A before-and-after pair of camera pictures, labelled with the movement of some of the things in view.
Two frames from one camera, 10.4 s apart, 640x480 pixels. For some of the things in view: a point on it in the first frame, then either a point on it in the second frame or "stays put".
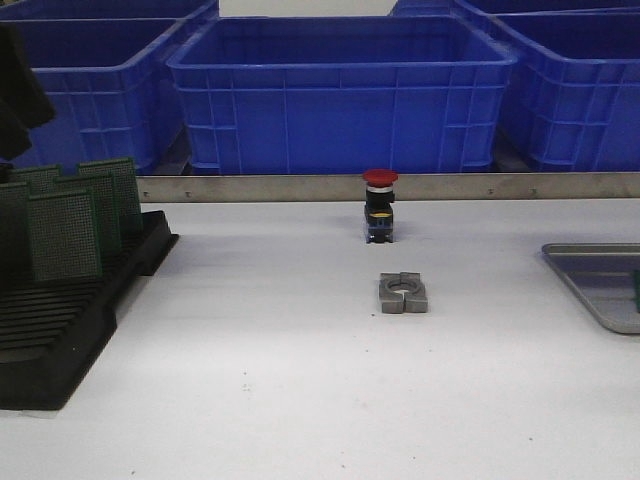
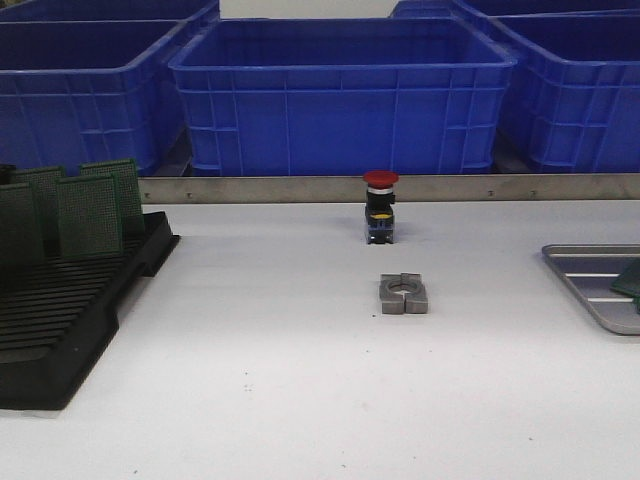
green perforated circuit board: (65, 234) -> (629, 281)
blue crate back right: (493, 7) stays put
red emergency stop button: (379, 204) stays put
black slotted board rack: (52, 331) stays put
